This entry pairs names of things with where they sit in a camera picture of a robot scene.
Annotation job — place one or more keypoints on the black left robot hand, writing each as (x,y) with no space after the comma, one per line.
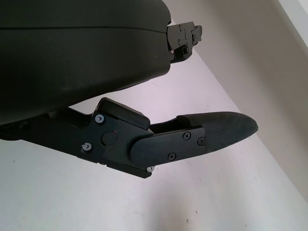
(84,60)

